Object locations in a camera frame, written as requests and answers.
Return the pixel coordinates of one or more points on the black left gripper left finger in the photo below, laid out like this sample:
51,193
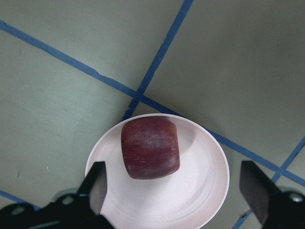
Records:
94,186

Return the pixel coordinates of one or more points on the red apple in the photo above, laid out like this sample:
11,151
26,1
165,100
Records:
150,148

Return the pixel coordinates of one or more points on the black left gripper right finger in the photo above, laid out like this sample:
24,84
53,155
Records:
257,189

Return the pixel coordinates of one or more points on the pink plate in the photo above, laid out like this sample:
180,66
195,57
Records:
186,199

